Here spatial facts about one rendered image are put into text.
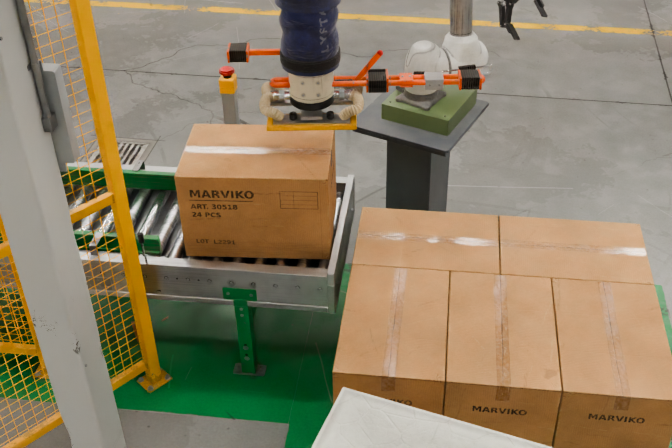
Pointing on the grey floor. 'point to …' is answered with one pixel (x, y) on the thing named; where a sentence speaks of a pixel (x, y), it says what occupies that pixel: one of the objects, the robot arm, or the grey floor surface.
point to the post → (229, 99)
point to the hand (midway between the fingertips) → (529, 25)
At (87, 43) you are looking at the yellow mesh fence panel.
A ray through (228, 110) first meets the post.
